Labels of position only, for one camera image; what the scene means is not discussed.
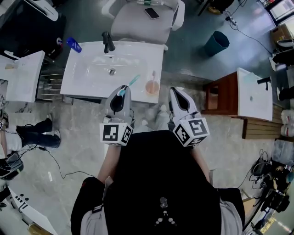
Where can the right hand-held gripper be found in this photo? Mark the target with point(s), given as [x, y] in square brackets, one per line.
[197, 129]

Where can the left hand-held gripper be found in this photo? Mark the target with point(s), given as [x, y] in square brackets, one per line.
[110, 134]

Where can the teal toothbrush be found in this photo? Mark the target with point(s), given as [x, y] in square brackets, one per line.
[133, 80]

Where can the person's left forearm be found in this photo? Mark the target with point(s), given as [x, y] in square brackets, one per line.
[110, 163]

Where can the person's right forearm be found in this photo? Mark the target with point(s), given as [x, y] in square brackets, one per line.
[201, 163]

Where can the dark metal washbasin stand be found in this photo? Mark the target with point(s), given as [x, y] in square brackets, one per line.
[87, 100]

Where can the black faucet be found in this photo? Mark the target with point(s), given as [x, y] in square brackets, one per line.
[108, 42]
[264, 81]

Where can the person's black shirt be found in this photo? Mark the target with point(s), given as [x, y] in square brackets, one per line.
[160, 174]

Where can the teal waste bin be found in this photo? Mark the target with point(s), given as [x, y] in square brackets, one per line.
[216, 43]

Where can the chrome metal stand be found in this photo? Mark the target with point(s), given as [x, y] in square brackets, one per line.
[50, 80]

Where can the blue bottle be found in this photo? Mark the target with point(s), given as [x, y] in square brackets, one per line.
[74, 44]

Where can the wooden slat pallet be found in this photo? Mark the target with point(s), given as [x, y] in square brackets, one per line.
[259, 130]

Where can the white office chair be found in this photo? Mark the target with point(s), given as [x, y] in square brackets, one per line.
[137, 27]

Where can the black power adapter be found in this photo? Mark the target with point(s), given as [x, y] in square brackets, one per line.
[42, 148]

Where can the smartphone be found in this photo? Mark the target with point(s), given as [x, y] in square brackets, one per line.
[152, 13]

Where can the white power strip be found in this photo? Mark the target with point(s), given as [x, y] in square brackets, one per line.
[231, 20]

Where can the white plastic jug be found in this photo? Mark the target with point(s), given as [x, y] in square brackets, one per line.
[287, 130]
[288, 116]

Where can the clear plastic bottle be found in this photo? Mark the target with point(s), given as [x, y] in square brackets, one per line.
[149, 2]

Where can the clear plastic bag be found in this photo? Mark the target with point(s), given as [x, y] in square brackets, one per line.
[283, 151]

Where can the white faucet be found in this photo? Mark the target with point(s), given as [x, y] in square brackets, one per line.
[10, 55]

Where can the black machine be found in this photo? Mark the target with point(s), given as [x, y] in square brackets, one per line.
[27, 27]

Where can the cardboard box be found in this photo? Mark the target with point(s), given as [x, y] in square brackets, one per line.
[281, 34]

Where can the white board with black marks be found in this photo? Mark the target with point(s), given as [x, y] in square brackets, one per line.
[29, 211]

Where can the pile of black camera gear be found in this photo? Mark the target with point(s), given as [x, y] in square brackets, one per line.
[275, 199]

